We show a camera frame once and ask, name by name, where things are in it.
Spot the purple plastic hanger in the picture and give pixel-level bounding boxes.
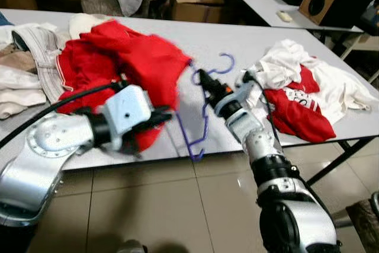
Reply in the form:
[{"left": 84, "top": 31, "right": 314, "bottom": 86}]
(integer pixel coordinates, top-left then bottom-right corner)
[{"left": 175, "top": 53, "right": 236, "bottom": 162}]

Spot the plain red garment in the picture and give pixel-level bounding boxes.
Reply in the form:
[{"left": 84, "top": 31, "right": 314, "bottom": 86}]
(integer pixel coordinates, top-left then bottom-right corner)
[{"left": 56, "top": 19, "right": 194, "bottom": 154}]

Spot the brown cardboard box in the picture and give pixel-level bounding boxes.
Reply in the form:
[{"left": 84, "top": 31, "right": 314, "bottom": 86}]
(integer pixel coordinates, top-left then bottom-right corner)
[{"left": 171, "top": 0, "right": 224, "bottom": 24}]

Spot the white crumpled garment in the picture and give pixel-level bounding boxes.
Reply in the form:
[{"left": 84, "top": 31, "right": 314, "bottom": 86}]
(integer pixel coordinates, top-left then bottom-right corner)
[{"left": 243, "top": 40, "right": 377, "bottom": 127}]

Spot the red garment with white print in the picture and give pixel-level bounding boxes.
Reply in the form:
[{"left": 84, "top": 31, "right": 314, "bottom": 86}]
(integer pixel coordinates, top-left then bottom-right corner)
[{"left": 264, "top": 66, "right": 337, "bottom": 143}]

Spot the small cream object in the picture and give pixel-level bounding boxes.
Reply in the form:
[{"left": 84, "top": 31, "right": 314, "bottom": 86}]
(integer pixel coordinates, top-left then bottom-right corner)
[{"left": 277, "top": 10, "right": 294, "bottom": 23}]

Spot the small white crumpled cloth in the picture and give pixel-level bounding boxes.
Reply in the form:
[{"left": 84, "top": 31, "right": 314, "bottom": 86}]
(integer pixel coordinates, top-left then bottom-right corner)
[{"left": 68, "top": 13, "right": 105, "bottom": 38}]

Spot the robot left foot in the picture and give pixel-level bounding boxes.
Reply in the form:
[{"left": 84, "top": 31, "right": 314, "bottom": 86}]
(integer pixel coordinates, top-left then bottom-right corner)
[{"left": 117, "top": 240, "right": 149, "bottom": 253}]

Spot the striped beige garment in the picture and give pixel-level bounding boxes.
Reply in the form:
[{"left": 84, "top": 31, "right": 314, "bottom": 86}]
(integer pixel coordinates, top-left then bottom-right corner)
[{"left": 12, "top": 23, "right": 69, "bottom": 103}]

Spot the cream folded garment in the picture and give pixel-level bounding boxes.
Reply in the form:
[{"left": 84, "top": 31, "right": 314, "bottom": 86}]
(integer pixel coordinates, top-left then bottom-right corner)
[{"left": 0, "top": 49, "right": 48, "bottom": 121}]

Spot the brown upholstered metal chair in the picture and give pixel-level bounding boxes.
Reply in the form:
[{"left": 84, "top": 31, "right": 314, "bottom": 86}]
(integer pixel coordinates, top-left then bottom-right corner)
[{"left": 343, "top": 197, "right": 379, "bottom": 253}]

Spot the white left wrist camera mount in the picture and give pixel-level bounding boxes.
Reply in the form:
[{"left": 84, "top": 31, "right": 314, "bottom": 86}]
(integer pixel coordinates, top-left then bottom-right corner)
[{"left": 101, "top": 85, "right": 153, "bottom": 150}]

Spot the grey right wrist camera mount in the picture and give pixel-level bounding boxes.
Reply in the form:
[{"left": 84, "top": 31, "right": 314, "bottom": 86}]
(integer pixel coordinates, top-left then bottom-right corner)
[{"left": 216, "top": 81, "right": 261, "bottom": 141}]

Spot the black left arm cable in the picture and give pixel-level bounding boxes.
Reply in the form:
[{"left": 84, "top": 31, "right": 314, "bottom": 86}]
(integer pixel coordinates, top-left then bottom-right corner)
[{"left": 0, "top": 80, "right": 123, "bottom": 148}]

